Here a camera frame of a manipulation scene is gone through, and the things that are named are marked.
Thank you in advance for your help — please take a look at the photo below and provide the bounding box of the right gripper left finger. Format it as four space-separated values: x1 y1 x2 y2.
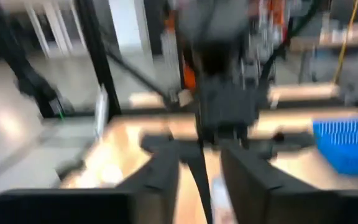
116 141 180 224

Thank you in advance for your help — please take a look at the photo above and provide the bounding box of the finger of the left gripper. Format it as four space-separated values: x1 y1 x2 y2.
140 133 204 164
247 133 315 159

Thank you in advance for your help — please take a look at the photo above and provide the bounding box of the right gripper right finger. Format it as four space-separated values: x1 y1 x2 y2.
221 145 334 224

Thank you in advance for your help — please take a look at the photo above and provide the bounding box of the blue plastic bin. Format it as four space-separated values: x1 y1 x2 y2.
312 113 358 190

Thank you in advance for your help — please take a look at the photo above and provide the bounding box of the thin yellow cable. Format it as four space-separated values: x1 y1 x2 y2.
333 0 358 85

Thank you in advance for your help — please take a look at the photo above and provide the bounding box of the black metal table frame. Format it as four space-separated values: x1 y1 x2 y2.
75 0 173 121

